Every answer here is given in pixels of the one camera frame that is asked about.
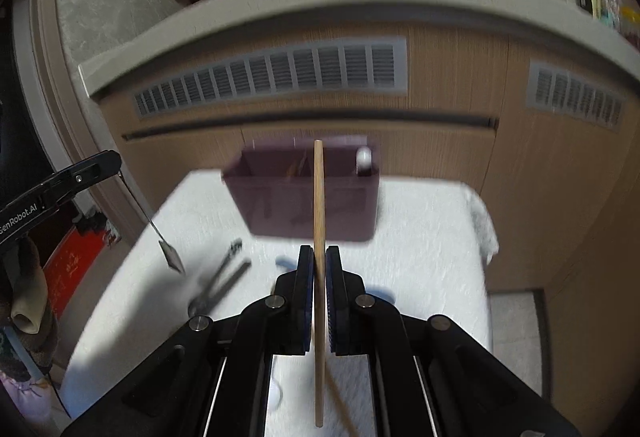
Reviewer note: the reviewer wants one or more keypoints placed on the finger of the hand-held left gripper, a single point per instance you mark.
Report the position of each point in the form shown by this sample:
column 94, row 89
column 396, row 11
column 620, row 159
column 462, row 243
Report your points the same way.
column 95, row 167

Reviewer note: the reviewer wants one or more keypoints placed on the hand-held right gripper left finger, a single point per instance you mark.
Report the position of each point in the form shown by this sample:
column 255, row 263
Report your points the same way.
column 306, row 307

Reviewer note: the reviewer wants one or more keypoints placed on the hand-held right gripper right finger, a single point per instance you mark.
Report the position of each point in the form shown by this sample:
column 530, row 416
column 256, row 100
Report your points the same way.
column 332, row 307

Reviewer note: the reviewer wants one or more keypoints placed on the black spoon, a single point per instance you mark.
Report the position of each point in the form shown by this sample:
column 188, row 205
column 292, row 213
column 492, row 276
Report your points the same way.
column 220, row 275

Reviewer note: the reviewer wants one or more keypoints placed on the purple utensil holder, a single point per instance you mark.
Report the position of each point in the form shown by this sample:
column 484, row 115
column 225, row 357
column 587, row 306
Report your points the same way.
column 280, row 207

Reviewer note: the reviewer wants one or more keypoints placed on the slim metal utensil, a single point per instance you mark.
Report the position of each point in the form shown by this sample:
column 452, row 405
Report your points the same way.
column 171, row 258

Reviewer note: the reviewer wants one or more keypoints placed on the person's left hand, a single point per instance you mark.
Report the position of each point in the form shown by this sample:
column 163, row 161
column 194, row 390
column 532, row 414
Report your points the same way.
column 25, row 307

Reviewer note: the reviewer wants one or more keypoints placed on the red box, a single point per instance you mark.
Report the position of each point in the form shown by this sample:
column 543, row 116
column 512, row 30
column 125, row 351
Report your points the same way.
column 65, row 267

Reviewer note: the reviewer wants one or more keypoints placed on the white table cloth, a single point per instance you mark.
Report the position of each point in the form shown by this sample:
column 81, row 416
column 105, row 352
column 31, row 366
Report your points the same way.
column 400, row 242

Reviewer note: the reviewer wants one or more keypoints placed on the white utensil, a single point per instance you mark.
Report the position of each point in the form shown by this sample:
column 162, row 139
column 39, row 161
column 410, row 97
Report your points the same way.
column 364, row 158

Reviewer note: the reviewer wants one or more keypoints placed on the floral cloth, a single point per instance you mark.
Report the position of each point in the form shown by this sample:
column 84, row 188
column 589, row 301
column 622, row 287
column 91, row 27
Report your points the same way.
column 20, row 384

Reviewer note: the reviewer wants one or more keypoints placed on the long grey vent grille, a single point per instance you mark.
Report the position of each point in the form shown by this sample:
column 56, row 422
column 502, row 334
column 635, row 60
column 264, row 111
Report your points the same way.
column 280, row 72

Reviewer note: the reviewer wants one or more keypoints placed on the wooden cabinet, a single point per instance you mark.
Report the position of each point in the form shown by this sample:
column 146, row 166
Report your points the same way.
column 450, row 87

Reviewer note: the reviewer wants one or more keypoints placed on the short grey vent grille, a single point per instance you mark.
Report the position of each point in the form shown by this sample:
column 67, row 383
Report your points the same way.
column 575, row 97

